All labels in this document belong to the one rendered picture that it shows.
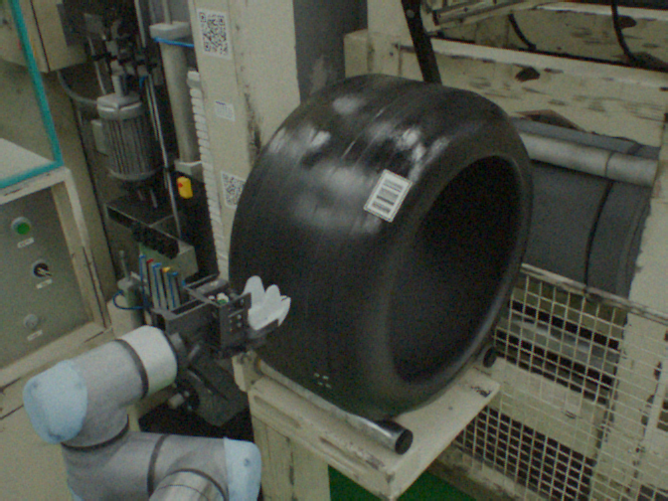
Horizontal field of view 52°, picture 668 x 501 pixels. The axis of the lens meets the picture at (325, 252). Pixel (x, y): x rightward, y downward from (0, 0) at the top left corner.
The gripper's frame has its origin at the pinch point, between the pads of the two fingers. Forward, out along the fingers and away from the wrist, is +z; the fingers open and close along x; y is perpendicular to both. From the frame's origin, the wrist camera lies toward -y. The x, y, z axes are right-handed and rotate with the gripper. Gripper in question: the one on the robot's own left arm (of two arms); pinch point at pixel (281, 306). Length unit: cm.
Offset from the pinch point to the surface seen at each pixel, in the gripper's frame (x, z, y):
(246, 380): 23.6, 13.5, -32.0
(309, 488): 26, 35, -78
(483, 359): -10, 44, -26
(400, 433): -10.0, 17.8, -27.8
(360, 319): -10.4, 4.7, 0.3
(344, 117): 3.5, 16.1, 23.3
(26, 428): 57, -16, -46
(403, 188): -10.8, 11.6, 17.6
